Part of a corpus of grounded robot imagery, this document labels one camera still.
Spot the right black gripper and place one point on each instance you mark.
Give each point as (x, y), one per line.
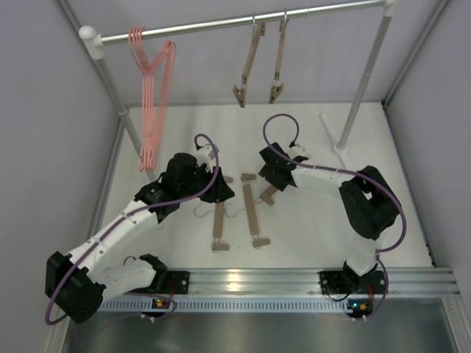
(266, 173)

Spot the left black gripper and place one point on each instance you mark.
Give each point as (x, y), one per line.
(219, 190)

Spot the tan clip hanger angled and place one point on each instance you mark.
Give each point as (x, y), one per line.
(267, 196)

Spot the tan clip hanger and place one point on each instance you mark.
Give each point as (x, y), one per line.
(250, 209)
(240, 92)
(218, 223)
(277, 87)

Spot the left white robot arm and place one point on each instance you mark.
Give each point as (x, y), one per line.
(81, 280)

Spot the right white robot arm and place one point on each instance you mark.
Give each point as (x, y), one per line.
(369, 203)

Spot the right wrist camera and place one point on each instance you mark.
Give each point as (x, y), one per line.
(298, 151)

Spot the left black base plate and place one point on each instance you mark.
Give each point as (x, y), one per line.
(170, 282)

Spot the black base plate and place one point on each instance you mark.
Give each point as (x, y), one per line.
(170, 282)
(342, 282)

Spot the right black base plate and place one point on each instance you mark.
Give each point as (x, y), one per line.
(342, 282)

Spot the grey slotted cable duct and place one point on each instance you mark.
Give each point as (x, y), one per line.
(128, 304)

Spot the silver clothes rack rail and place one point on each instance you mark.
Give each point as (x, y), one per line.
(249, 20)

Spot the aluminium mounting rail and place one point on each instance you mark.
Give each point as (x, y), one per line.
(306, 282)

